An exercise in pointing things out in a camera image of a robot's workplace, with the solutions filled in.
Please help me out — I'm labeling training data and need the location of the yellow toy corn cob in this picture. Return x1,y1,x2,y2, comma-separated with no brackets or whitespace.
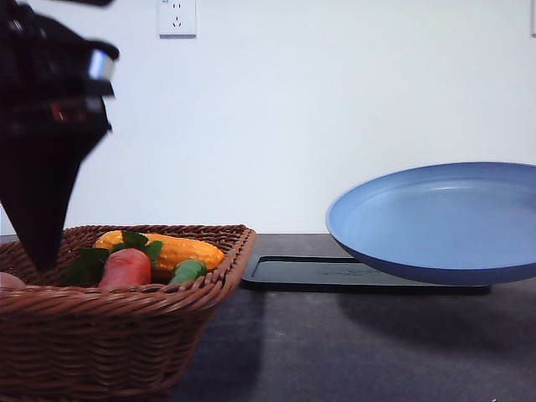
94,231,225,273

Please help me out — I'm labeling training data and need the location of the green toy pepper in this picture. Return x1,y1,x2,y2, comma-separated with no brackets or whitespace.
169,257,207,285

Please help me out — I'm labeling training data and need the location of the white wall power socket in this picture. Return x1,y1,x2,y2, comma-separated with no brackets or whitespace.
159,0,197,39

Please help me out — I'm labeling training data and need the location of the orange toy carrot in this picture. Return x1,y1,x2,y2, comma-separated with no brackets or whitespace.
64,230,163,289

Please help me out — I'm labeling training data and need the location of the blue round plate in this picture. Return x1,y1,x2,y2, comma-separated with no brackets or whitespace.
325,161,536,286

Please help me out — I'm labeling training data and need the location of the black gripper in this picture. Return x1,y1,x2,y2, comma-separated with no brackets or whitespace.
0,0,119,273

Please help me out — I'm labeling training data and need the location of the brown egg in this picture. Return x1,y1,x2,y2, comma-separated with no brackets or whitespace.
0,271,27,288

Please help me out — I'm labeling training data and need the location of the black rectangular tray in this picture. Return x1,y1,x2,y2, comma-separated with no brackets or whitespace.
241,255,491,295

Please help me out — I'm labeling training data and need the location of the brown wicker basket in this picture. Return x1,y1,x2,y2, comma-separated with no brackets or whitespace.
0,224,255,402

